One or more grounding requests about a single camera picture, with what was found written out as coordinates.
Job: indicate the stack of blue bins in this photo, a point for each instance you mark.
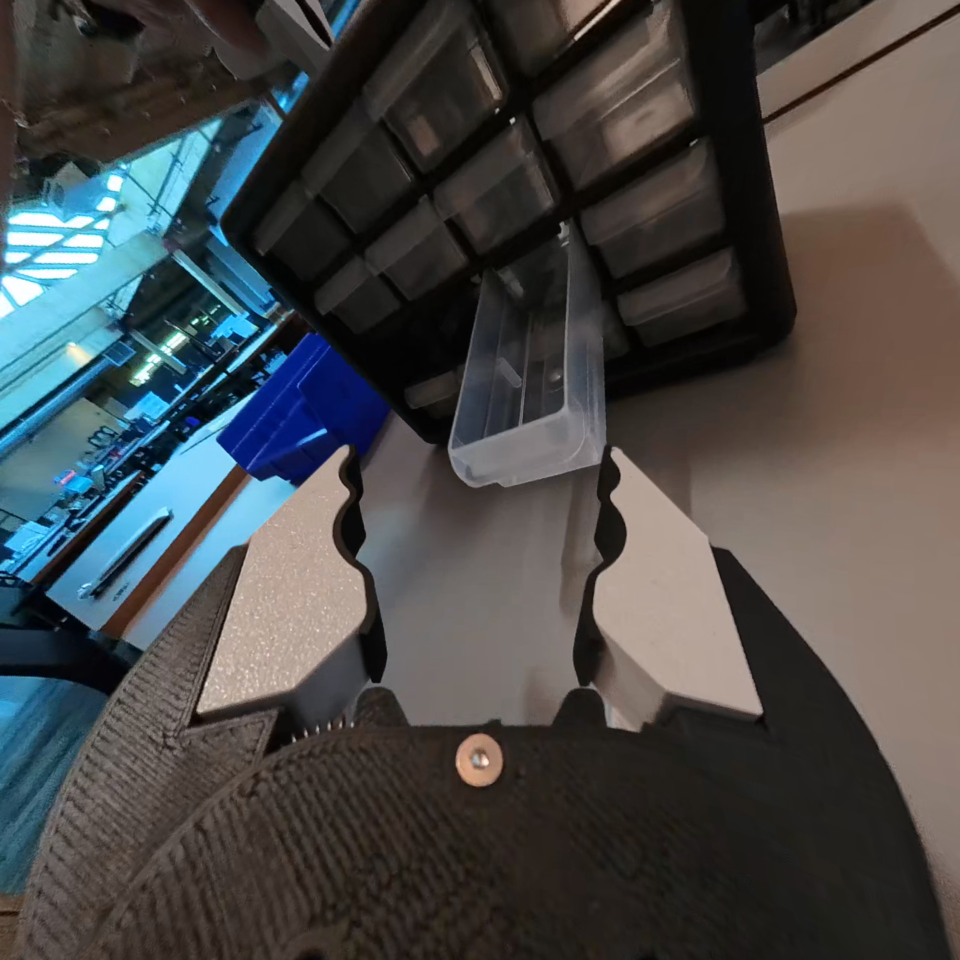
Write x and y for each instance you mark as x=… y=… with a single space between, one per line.
x=300 y=420

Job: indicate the person's left hand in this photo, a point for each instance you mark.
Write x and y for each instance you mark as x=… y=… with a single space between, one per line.
x=229 y=30

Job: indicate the white background table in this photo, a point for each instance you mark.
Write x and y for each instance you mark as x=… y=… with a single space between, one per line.
x=191 y=480

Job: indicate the black drawer cabinet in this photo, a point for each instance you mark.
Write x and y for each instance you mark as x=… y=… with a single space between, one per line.
x=739 y=150

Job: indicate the clear plastic drawer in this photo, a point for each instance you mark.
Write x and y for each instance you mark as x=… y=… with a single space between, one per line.
x=525 y=442

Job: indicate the dark flat tool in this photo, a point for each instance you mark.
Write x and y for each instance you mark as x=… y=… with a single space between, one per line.
x=127 y=555

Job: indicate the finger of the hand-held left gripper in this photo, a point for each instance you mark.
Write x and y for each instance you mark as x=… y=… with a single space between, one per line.
x=296 y=19

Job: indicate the set of clear cabinet drawers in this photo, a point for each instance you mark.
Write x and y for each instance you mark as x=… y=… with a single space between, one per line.
x=487 y=187

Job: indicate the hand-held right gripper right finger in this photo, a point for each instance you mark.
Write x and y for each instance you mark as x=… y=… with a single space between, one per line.
x=667 y=615

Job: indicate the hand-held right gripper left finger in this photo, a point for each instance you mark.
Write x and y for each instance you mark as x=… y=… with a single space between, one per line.
x=292 y=600

